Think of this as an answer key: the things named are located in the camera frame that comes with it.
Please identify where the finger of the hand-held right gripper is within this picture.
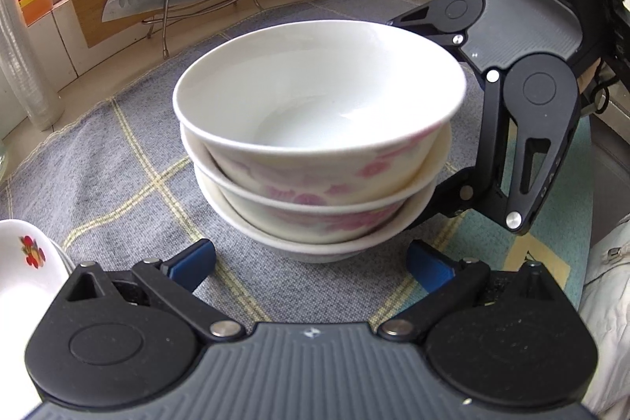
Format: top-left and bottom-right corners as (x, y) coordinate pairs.
(385, 4), (468, 48)
(421, 68), (574, 235)

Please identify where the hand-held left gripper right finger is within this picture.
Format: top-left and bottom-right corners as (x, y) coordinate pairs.
(376, 240), (563, 343)

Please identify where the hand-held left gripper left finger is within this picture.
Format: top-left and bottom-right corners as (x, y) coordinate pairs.
(66, 239), (247, 343)

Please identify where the white pink floral bowl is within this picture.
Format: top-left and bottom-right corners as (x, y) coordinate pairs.
(172, 20), (467, 208)
(194, 164), (444, 264)
(180, 125), (452, 244)

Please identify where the white fruit print plate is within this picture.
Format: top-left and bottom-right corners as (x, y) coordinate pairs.
(0, 219), (76, 420)

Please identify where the grey blue checkered mat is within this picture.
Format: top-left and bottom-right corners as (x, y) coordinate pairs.
(0, 0), (594, 327)

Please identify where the person's white clothing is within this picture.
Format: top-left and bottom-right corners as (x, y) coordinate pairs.
(578, 213), (630, 420)

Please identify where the clear plastic wrap roll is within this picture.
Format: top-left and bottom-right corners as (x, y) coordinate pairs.
(0, 0), (62, 130)

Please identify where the black cable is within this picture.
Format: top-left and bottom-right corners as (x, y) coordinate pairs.
(583, 56), (630, 116)

